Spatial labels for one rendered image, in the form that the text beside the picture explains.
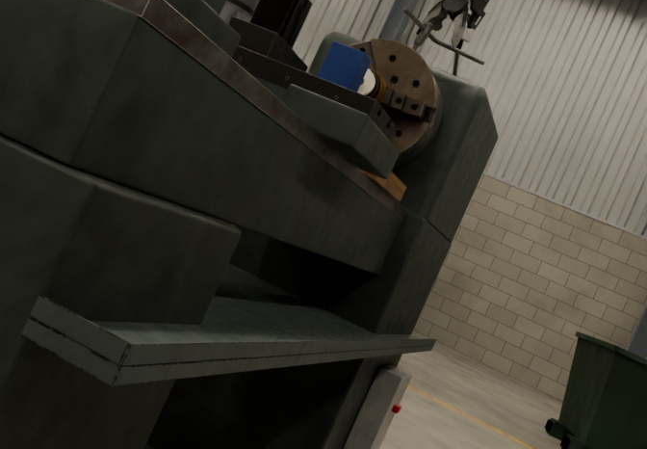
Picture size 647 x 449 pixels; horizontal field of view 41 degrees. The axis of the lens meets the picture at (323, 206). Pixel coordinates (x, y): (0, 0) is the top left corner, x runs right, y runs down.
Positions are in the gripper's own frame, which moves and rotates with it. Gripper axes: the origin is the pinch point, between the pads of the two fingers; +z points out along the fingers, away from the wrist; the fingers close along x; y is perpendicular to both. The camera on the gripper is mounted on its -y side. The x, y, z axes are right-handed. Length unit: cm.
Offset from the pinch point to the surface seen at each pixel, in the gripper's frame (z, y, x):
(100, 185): 58, -108, -95
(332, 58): 22.8, -35.9, -17.2
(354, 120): 35, -58, -62
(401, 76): 13.4, -6.0, -4.6
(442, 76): 5.1, 10.6, 0.5
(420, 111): 18.8, -4.0, -15.4
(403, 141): 26.6, -0.8, -13.1
